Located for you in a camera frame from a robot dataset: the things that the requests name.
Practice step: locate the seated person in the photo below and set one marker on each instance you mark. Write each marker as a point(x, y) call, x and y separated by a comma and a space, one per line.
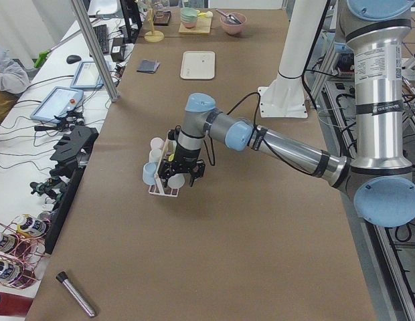
point(13, 82)

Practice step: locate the cream rabbit tray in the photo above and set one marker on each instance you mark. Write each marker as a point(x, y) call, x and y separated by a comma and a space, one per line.
point(198, 65)

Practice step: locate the black keyboard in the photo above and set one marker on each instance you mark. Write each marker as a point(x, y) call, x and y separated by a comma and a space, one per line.
point(101, 33)

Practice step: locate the black tool stand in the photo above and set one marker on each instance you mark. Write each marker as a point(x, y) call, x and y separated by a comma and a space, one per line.
point(66, 155)

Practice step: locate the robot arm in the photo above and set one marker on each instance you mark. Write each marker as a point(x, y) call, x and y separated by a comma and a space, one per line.
point(379, 179)

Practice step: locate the metal scoop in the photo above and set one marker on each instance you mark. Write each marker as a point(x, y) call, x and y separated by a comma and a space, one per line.
point(231, 18)

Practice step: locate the grey folded cloth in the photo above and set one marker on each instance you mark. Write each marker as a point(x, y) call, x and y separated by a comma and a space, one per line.
point(148, 66)

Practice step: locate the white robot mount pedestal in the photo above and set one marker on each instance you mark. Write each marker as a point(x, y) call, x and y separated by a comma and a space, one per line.
point(285, 97)

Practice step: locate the green stacked bowls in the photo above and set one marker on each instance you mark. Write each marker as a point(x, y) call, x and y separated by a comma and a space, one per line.
point(188, 17)

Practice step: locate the blue teach pendant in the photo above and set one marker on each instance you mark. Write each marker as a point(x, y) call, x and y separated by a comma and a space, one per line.
point(57, 104)
point(86, 77)

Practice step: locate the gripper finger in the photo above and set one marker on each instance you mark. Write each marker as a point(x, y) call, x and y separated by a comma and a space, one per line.
point(164, 175)
point(193, 177)

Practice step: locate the pink cup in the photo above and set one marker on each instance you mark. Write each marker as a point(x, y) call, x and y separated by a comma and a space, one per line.
point(157, 143)

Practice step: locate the white wire cup rack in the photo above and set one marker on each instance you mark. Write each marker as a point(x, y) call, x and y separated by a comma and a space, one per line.
point(158, 189)

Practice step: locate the metal cylinder black cap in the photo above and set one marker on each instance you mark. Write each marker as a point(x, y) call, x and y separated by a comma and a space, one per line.
point(63, 278)

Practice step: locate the cream white cup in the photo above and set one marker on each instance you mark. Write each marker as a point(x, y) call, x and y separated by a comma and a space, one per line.
point(155, 155)

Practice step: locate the blue cup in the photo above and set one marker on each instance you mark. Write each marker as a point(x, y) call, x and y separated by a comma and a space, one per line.
point(149, 171)

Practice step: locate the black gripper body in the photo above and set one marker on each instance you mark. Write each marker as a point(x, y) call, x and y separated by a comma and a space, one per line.
point(187, 156)

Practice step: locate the wooden mug tree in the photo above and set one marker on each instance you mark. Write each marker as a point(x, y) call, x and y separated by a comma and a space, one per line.
point(153, 35)

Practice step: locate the green cup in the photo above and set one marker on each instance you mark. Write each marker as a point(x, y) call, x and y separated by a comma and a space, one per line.
point(176, 181)

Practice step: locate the black computer mouse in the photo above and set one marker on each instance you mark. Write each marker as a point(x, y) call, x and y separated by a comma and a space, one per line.
point(72, 59)

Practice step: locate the blue teach pendant far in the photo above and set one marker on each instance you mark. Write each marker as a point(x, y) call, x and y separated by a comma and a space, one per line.
point(86, 77)

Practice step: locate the pink bowl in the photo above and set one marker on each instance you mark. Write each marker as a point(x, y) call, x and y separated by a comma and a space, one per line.
point(233, 28)

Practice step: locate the wooden cutting board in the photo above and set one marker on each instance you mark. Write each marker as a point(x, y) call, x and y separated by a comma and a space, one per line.
point(200, 27)

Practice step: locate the aluminium frame post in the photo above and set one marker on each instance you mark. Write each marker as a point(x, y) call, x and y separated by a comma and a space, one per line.
point(88, 33)

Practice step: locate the blue teach pendant near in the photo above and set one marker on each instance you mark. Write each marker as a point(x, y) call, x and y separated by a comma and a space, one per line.
point(57, 104)

